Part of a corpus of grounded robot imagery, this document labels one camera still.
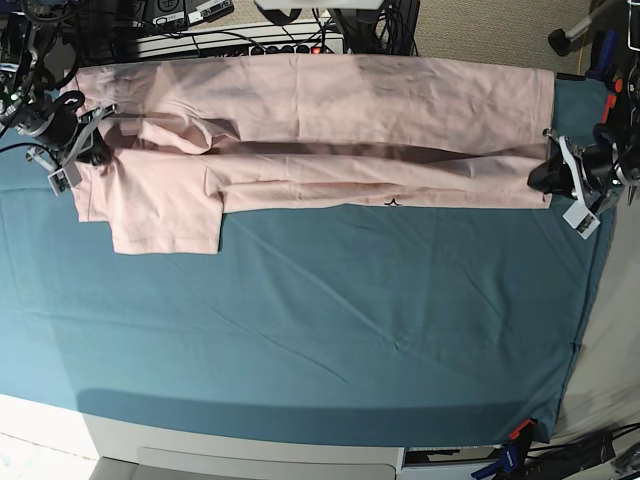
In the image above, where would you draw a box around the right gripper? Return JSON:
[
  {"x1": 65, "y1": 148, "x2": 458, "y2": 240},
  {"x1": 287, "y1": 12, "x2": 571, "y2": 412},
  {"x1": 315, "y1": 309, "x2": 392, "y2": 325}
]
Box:
[{"x1": 14, "y1": 91, "x2": 117, "y2": 166}]

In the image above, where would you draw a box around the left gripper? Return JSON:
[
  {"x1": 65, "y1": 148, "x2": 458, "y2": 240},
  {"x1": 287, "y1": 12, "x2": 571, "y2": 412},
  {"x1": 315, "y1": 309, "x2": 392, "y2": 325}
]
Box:
[{"x1": 527, "y1": 124, "x2": 639, "y2": 213}]

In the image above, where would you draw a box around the pink T-shirt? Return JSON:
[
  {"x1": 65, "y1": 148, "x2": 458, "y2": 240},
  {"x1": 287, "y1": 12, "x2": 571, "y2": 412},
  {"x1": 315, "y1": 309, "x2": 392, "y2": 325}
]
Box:
[{"x1": 73, "y1": 54, "x2": 555, "y2": 255}]

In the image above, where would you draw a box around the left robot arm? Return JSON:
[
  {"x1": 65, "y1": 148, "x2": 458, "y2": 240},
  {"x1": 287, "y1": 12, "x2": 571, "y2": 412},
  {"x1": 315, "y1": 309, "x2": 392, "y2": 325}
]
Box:
[{"x1": 527, "y1": 1, "x2": 639, "y2": 214}]

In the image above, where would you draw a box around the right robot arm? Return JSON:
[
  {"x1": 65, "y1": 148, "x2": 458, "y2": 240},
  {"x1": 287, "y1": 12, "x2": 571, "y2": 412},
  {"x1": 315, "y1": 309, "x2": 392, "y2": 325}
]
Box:
[{"x1": 1, "y1": 1, "x2": 116, "y2": 167}]

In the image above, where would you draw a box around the blue clamp top right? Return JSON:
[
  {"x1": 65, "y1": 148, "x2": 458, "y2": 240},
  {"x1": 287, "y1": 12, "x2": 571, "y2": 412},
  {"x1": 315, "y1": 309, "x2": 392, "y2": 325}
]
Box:
[{"x1": 585, "y1": 30, "x2": 619, "y2": 81}]

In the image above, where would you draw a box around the orange black clamp upper right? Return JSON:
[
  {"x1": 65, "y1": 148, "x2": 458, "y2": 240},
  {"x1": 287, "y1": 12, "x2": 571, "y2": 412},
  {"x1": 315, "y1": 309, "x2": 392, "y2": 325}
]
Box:
[{"x1": 601, "y1": 78, "x2": 624, "y2": 123}]

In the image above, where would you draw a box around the orange black clamp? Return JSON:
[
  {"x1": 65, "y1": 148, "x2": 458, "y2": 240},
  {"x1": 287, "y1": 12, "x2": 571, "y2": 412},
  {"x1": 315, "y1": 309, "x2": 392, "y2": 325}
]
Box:
[
  {"x1": 509, "y1": 418, "x2": 537, "y2": 442},
  {"x1": 601, "y1": 78, "x2": 624, "y2": 123}
]

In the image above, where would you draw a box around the black caster wheel leg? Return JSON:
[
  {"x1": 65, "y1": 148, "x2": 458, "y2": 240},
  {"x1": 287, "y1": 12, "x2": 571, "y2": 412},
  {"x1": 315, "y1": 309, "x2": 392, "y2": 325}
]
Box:
[{"x1": 547, "y1": 0, "x2": 617, "y2": 57}]

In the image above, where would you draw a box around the teal table cloth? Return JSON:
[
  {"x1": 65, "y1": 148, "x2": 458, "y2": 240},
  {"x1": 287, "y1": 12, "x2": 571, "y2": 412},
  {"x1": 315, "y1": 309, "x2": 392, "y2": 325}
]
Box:
[{"x1": 0, "y1": 74, "x2": 632, "y2": 448}]

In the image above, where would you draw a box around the white power strip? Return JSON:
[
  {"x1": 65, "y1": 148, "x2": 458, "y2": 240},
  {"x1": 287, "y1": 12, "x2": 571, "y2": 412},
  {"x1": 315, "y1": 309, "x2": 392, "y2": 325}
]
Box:
[{"x1": 127, "y1": 23, "x2": 347, "y2": 61}]

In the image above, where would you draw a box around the orange black clamp lower right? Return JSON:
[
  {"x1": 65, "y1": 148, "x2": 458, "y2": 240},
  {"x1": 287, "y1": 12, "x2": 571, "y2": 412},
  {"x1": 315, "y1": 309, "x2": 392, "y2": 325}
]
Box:
[{"x1": 509, "y1": 418, "x2": 537, "y2": 442}]

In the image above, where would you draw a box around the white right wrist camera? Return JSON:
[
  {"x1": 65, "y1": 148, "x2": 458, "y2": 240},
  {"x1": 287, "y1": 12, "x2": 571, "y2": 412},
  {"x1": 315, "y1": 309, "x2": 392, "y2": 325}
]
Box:
[{"x1": 48, "y1": 164, "x2": 82, "y2": 196}]

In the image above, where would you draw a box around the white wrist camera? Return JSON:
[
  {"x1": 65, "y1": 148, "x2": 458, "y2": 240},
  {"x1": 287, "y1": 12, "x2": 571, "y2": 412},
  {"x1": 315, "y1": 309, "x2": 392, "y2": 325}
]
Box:
[
  {"x1": 48, "y1": 164, "x2": 82, "y2": 196},
  {"x1": 563, "y1": 201, "x2": 600, "y2": 240}
]

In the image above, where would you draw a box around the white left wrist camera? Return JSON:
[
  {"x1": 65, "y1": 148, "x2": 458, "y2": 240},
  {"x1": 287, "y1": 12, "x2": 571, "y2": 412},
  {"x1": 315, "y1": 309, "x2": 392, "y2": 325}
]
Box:
[{"x1": 563, "y1": 201, "x2": 600, "y2": 240}]

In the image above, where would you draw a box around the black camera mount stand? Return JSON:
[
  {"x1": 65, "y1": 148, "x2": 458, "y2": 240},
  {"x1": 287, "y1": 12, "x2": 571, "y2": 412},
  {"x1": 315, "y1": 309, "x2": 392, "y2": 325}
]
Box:
[{"x1": 329, "y1": 7, "x2": 391, "y2": 55}]

